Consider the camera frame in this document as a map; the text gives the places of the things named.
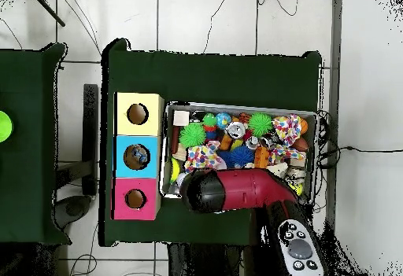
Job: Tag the small polka dot cloth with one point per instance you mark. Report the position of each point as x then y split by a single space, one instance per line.
201 158

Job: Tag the black monitor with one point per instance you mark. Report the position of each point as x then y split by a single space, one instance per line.
90 131

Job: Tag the black rod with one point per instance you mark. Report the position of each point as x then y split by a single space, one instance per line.
48 10

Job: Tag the yellow ball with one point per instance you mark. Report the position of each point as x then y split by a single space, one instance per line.
297 188

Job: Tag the grey stand base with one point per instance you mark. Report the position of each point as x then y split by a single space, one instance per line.
72 208

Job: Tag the wooden box with three holes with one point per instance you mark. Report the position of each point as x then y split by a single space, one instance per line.
121 162

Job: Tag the dark green tablecloth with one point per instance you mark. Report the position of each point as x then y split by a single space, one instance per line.
204 78
28 178

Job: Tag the crushed silver can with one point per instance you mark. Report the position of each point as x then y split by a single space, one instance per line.
235 129

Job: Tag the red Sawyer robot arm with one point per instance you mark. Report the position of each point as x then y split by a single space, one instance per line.
248 188

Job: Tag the bright green round lid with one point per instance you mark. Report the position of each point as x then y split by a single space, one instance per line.
4 126

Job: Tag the large green spiky ball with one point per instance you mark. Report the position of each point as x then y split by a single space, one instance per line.
260 124

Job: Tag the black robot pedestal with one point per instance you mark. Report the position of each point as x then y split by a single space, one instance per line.
201 263

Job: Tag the plain wooden block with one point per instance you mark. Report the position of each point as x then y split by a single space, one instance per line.
181 117

